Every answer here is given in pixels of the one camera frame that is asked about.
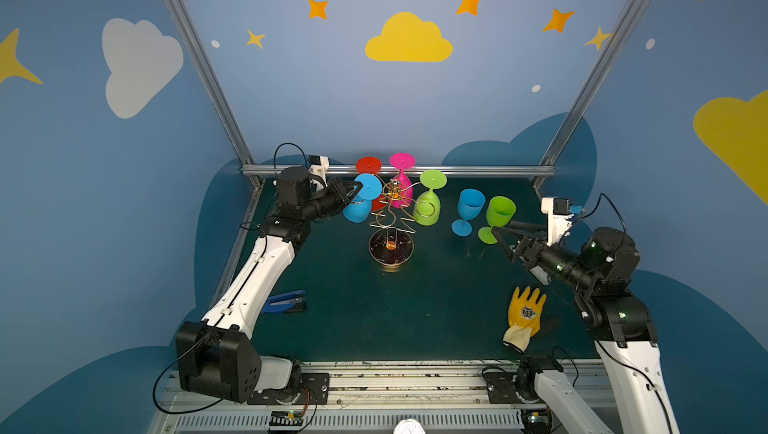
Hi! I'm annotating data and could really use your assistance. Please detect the blue wine glass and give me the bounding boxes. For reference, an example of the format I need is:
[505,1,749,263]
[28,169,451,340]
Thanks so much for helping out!
[451,188,486,237]
[343,173,383,223]

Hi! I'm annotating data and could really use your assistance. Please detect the red wine glass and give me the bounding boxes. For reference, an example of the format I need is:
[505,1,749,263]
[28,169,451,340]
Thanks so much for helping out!
[356,156,385,212]

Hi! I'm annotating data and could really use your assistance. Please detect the green wine glass front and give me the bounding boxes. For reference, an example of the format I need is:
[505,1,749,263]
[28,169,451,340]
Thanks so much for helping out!
[478,196,517,245]

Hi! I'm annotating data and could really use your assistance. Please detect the green wine glass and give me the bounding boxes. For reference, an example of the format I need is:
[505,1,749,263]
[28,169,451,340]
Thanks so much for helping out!
[478,196,517,245]
[413,169,447,226]

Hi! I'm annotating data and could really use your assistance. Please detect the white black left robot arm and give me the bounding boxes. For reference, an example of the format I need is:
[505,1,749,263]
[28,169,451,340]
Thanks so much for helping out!
[175,166,363,403]

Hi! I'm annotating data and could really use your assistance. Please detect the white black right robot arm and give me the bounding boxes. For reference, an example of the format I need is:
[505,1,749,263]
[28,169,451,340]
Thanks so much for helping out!
[491,221,679,433]

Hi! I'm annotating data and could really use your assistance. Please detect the magenta wine glass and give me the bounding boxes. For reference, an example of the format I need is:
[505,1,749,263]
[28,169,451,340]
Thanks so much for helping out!
[390,152,415,208]

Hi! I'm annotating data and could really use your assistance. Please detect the green wine glass back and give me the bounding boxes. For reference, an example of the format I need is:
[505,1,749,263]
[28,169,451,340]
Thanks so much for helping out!
[413,169,447,226]

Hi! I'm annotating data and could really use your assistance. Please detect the yellow work glove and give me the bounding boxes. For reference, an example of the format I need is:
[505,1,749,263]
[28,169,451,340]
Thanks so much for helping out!
[502,286,547,353]

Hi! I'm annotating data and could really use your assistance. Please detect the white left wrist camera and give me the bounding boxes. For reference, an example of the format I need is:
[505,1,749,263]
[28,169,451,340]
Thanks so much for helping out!
[308,155,330,189]

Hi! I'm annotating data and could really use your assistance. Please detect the gold wire wine glass rack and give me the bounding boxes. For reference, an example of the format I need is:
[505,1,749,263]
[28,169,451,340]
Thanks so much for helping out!
[368,180,428,272]

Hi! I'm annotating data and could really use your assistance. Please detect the aluminium back frame rail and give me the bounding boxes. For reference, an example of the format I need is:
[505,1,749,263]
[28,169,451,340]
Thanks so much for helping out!
[241,163,556,178]

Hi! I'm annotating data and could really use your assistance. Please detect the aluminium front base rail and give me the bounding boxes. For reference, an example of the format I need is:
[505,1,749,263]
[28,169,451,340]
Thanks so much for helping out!
[146,358,619,434]

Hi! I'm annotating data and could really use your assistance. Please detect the aluminium left frame post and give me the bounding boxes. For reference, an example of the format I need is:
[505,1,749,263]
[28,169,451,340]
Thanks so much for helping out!
[163,0,254,166]

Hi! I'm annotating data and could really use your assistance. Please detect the aluminium frame post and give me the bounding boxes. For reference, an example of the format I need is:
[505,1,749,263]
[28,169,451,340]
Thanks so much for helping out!
[531,0,652,193]
[163,0,254,166]

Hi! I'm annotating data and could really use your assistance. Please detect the aluminium right frame post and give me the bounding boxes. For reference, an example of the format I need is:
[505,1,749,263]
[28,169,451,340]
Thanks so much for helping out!
[531,0,652,193]

